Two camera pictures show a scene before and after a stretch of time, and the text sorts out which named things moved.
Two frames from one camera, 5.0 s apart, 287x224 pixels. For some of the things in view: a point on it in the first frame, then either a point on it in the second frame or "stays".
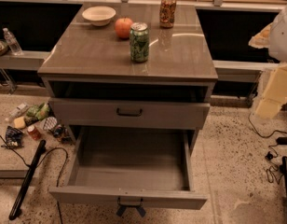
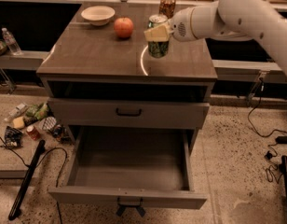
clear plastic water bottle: x=14 y=46 stays
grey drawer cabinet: x=116 y=67 stays
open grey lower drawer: x=131 y=167 stays
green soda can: x=140 y=42 to x=157 y=49
